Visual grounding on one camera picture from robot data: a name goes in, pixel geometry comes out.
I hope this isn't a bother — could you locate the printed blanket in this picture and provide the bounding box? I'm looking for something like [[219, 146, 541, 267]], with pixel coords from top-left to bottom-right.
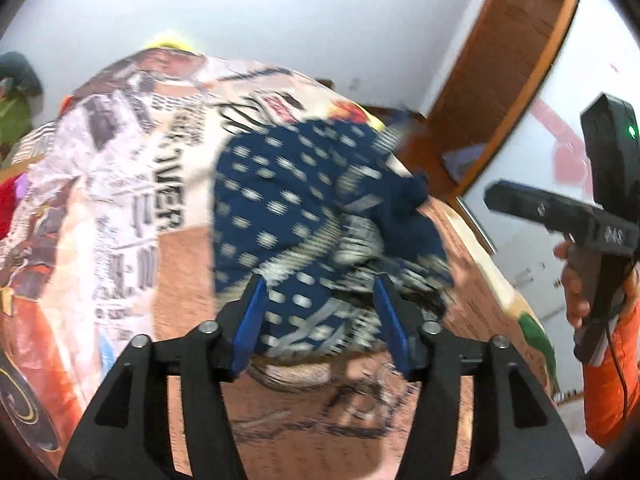
[[0, 45, 561, 480]]

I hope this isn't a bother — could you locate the navy patterned hooded sweater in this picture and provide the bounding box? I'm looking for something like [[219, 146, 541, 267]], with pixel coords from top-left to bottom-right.
[[210, 112, 457, 362]]

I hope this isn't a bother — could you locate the red plush cloth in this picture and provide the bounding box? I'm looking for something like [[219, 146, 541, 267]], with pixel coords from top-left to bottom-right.
[[0, 172, 28, 241]]

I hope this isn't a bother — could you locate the pink wall sticker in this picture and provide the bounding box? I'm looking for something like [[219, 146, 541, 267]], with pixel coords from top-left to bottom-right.
[[532, 99, 596, 186]]

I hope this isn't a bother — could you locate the yellow cloth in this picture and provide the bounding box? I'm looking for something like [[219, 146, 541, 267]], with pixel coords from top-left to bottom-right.
[[145, 31, 206, 57]]

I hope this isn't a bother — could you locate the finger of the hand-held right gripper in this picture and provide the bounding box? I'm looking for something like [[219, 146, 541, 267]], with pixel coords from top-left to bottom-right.
[[483, 179, 597, 235]]

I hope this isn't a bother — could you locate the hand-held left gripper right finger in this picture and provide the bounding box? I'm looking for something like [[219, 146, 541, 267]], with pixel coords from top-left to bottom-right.
[[371, 276, 586, 480]]

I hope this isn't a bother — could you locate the person's right forearm orange sleeve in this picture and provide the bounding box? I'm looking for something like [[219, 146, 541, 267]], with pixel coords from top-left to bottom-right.
[[581, 305, 640, 450]]

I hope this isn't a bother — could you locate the person's right hand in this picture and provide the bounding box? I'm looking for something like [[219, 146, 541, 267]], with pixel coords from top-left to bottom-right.
[[554, 241, 640, 330]]

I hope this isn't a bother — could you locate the green bag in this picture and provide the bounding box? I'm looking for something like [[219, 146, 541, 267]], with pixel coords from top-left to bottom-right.
[[0, 51, 43, 163]]

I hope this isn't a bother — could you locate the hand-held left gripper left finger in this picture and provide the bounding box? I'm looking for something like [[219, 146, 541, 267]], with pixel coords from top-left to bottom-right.
[[59, 276, 269, 480]]

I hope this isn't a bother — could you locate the wooden door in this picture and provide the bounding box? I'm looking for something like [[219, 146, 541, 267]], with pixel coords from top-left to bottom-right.
[[425, 0, 587, 198]]

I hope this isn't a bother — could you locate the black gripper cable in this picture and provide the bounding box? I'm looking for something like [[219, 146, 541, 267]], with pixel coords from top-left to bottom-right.
[[604, 324, 632, 423]]

